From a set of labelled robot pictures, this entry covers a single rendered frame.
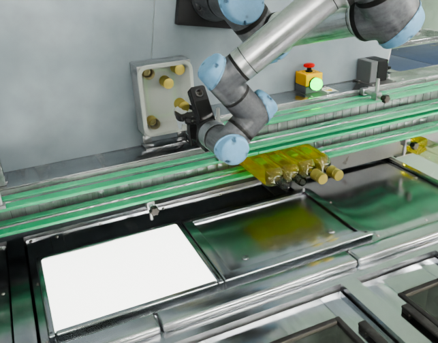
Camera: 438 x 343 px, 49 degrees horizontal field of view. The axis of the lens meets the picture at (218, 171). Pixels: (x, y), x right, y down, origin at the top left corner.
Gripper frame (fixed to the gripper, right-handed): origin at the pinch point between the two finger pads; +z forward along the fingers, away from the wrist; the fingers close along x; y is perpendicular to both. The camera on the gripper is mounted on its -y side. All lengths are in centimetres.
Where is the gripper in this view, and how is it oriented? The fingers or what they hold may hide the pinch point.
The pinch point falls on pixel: (183, 106)
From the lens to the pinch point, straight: 144.5
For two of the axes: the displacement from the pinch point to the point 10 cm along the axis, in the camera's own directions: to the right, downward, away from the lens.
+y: 0.6, 9.0, 4.2
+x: 9.1, -2.3, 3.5
